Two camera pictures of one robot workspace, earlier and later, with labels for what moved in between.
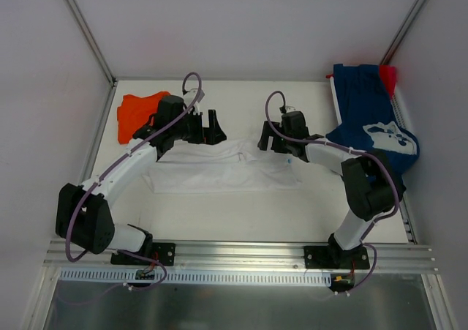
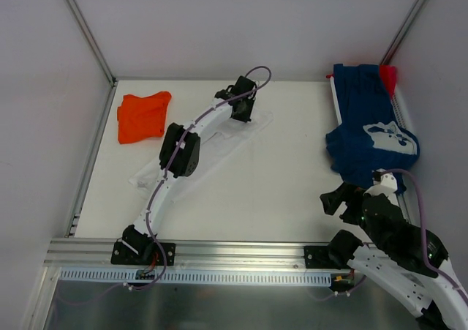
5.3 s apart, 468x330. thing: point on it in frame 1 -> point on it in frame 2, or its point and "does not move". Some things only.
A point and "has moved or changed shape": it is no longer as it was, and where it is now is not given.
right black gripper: [274, 140] -> [346, 203]
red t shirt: [388, 75] does not move
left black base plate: [162, 252] does not move
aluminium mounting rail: [243, 255] does not move
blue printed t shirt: [367, 122] does not move
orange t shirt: [134, 112] does not move
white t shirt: [232, 165] has moved or changed shape
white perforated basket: [394, 99] does not move
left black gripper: [204, 127] -> [242, 109]
